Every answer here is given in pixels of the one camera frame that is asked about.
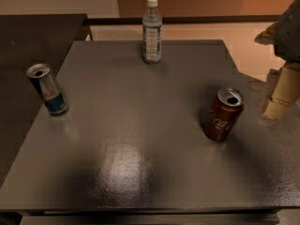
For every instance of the silver blue Red Bull can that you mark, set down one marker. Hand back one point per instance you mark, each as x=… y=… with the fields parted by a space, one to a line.
x=48 y=89

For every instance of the clear plastic water bottle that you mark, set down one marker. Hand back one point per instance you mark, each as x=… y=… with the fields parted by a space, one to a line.
x=151 y=33

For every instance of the red coke can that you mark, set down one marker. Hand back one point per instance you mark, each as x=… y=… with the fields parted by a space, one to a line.
x=226 y=107

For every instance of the dark side table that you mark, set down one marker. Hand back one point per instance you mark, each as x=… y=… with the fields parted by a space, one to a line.
x=26 y=40

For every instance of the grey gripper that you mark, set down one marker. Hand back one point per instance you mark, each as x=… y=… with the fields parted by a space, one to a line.
x=289 y=37

